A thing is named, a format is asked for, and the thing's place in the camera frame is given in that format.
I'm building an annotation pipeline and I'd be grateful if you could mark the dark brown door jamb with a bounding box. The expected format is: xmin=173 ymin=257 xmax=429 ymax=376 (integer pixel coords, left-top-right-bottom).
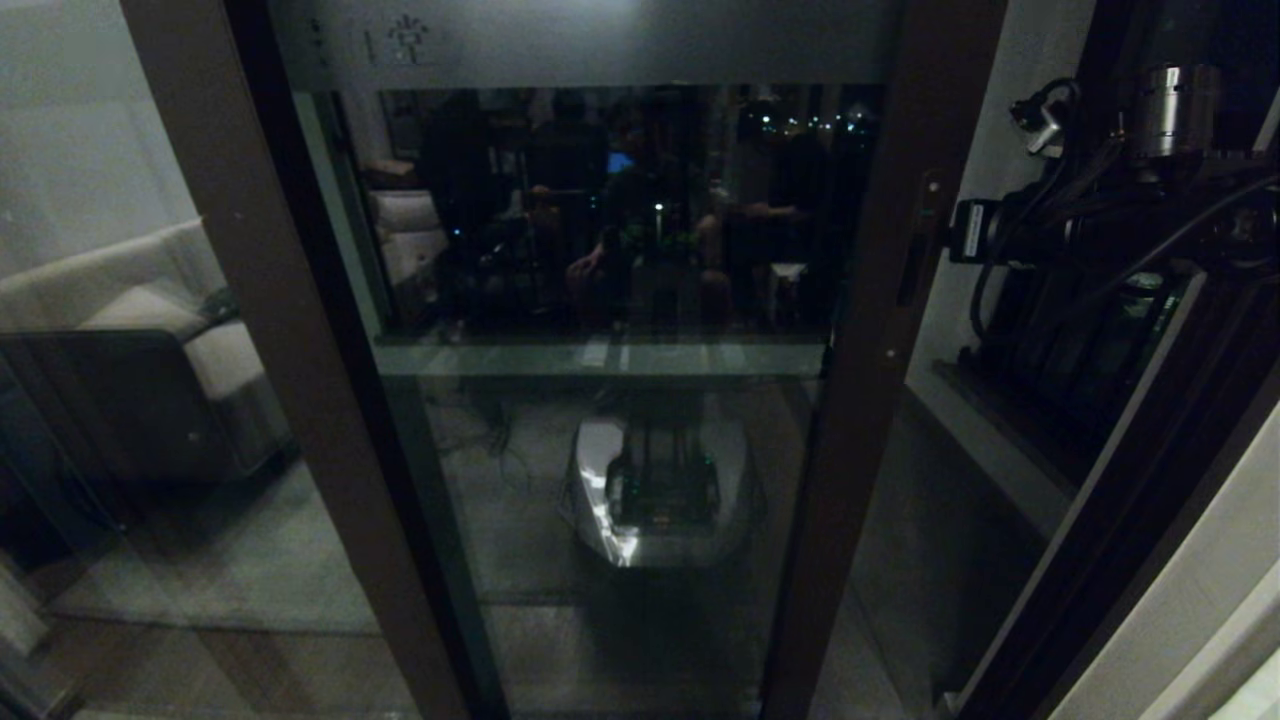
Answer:
xmin=945 ymin=95 xmax=1280 ymax=720

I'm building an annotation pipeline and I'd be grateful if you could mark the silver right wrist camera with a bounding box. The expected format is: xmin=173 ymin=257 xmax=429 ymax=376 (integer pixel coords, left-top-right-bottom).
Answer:
xmin=1008 ymin=78 xmax=1083 ymax=159

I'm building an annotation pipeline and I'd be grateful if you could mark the brown framed fixed glass panel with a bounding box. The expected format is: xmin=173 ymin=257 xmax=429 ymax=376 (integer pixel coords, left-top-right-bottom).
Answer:
xmin=0 ymin=0 xmax=473 ymax=720

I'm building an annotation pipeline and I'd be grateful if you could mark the brown framed sliding glass door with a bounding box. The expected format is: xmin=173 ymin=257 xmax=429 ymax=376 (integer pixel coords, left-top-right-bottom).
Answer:
xmin=235 ymin=0 xmax=1013 ymax=720

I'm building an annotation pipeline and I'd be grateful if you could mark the dark grey upholstered seat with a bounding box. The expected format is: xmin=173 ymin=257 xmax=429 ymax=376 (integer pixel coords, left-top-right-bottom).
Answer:
xmin=0 ymin=328 xmax=241 ymax=491

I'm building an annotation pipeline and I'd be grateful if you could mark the light beige sofa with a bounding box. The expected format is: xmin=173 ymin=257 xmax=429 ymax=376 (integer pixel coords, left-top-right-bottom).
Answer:
xmin=0 ymin=218 xmax=301 ymax=483

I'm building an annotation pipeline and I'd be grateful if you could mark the dark stone window sill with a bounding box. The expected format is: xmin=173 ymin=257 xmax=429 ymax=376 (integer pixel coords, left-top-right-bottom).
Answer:
xmin=930 ymin=360 xmax=1086 ymax=503

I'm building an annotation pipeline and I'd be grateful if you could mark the light grey rug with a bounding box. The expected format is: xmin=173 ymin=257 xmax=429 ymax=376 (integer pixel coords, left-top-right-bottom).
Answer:
xmin=45 ymin=455 xmax=389 ymax=639

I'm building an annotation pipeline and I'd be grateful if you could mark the recessed door handle lock plate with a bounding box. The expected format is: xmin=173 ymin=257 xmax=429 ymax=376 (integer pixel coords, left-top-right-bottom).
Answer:
xmin=890 ymin=170 xmax=949 ymax=363

